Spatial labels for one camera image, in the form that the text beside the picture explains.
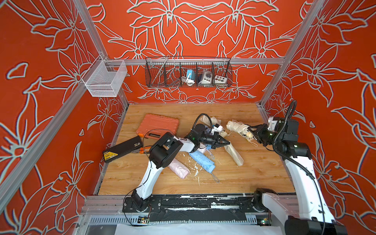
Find black box yellow label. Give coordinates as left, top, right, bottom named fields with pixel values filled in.
left=103, top=136, right=144, bottom=163

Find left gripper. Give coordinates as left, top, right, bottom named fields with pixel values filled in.
left=197, top=133, right=229, bottom=150

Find white round-dial device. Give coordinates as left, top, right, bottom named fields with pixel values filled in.
left=199, top=70, right=212, bottom=85

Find pink umbrella near case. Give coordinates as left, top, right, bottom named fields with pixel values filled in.
left=197, top=145, right=207, bottom=154

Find black wire wall basket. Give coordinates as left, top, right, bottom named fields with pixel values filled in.
left=145, top=56, right=233, bottom=88

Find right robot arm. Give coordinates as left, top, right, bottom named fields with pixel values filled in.
left=248, top=100, right=348, bottom=235

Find blue umbrella front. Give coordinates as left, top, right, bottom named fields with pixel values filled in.
left=189, top=151, right=215, bottom=173

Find orange black pliers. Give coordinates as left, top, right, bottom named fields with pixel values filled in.
left=131, top=146, right=151, bottom=155

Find white box with dots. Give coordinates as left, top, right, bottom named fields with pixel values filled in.
left=214, top=75, right=227, bottom=86

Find blue white device in basket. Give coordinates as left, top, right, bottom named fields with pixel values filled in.
left=181, top=70, right=196, bottom=86

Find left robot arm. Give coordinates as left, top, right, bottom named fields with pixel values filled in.
left=131, top=113, right=231, bottom=211

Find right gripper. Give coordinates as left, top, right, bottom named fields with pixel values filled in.
left=247, top=123, right=284, bottom=148

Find white mesh wall basket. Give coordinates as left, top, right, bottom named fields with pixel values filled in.
left=82, top=61, right=128, bottom=98

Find orange plastic tool case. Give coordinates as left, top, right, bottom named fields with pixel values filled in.
left=136, top=114, right=179, bottom=140

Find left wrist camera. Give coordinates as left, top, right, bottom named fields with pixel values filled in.
left=211, top=123, right=224, bottom=135

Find beige umbrella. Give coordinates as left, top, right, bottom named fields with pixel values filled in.
left=226, top=121, right=254, bottom=140
left=211, top=117, right=228, bottom=138

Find pink umbrella near front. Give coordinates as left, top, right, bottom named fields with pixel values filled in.
left=168, top=159, right=190, bottom=179

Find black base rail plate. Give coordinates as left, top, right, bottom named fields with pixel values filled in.
left=122, top=194, right=268, bottom=213

